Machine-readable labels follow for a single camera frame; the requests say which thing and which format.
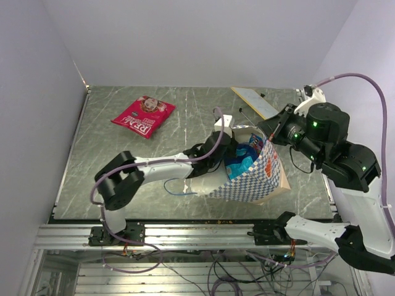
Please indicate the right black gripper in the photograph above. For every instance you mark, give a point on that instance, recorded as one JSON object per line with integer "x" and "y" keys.
{"x": 270, "y": 126}

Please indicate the blue snack bag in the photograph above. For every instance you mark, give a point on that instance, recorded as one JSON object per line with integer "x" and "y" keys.
{"x": 246, "y": 155}

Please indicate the blue checkered paper bag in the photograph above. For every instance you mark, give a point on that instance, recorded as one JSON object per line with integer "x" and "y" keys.
{"x": 265, "y": 179}

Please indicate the red snack bag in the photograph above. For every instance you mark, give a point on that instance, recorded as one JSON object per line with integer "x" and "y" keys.
{"x": 144, "y": 116}

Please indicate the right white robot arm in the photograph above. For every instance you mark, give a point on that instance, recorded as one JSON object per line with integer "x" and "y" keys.
{"x": 321, "y": 136}

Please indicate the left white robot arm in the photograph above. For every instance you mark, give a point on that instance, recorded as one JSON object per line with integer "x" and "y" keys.
{"x": 118, "y": 182}

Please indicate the M&M's candy bag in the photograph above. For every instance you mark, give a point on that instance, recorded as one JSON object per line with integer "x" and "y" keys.
{"x": 256, "y": 143}

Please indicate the small whiteboard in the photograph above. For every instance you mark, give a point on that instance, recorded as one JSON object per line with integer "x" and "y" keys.
{"x": 256, "y": 102}

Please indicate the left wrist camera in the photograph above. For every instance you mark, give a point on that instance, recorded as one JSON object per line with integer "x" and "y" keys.
{"x": 225, "y": 123}

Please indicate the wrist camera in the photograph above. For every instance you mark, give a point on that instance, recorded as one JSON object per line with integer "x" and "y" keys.
{"x": 225, "y": 123}
{"x": 311, "y": 95}

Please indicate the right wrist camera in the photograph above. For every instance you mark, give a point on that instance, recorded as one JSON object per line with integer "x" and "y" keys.
{"x": 311, "y": 95}

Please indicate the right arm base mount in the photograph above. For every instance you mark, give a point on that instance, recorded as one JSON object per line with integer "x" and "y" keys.
{"x": 267, "y": 234}

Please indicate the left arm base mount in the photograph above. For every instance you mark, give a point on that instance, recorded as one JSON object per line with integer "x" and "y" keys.
{"x": 100, "y": 237}

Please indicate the aluminium frame rail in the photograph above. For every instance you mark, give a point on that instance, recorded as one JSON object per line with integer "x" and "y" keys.
{"x": 164, "y": 236}

